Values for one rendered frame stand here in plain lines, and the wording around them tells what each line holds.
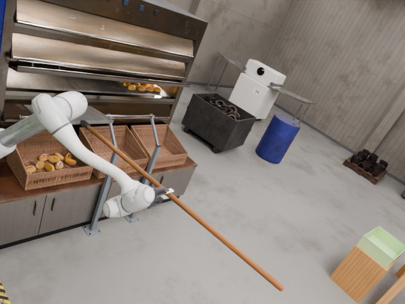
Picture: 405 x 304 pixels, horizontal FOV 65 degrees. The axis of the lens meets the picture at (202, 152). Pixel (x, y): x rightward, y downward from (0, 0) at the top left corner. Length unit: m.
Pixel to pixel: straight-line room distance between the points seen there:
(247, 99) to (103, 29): 5.95
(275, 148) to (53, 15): 4.77
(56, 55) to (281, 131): 4.51
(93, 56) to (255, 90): 5.85
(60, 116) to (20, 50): 1.22
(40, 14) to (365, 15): 9.32
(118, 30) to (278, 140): 4.17
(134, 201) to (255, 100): 7.03
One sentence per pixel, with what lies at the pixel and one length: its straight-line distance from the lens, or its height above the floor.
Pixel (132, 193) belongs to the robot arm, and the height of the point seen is 1.49.
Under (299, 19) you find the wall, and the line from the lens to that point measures 11.50.
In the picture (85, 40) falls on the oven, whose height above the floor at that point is 1.67.
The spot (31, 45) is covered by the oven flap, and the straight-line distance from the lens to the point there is 2.79.
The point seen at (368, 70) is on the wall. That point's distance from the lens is 10.51.
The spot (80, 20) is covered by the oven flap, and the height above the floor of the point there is 1.81.
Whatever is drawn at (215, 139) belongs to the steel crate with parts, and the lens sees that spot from 5.71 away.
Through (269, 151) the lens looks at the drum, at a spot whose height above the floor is 0.22.
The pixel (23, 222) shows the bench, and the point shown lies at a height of 0.30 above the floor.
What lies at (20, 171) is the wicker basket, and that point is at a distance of 2.85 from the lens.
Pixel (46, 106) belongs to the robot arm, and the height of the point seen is 1.67.
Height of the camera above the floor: 2.37
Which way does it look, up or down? 25 degrees down
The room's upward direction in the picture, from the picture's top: 24 degrees clockwise
